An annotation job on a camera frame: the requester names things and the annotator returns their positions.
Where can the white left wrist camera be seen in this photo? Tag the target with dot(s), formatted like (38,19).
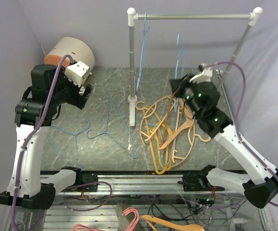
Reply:
(77,73)

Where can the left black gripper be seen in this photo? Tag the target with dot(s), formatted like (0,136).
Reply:
(77,99)

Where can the yellow plastic hanger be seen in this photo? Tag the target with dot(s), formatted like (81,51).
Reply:
(152,131)

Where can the beige round drawer cabinet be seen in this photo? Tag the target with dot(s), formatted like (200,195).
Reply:
(78,50)

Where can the aluminium frame rail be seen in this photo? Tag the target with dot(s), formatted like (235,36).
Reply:
(138,184)

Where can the orange wooden hanger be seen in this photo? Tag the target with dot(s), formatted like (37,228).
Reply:
(150,220)

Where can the beige plastic hanger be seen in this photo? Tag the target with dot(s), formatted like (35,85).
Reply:
(183,144)
(187,124)

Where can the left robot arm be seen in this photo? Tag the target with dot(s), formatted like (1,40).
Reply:
(39,106)

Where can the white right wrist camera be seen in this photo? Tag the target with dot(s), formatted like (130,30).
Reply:
(205,74)

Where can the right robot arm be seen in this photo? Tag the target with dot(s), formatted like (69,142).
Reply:
(259,184)

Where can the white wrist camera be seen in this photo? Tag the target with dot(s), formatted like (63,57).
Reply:
(205,74)
(77,73)

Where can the brown wooden hanger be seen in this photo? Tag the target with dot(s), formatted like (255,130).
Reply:
(167,115)

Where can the metal clothes rack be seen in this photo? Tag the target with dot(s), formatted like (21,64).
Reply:
(133,16)

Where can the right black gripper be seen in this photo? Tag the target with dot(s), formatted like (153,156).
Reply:
(176,83)

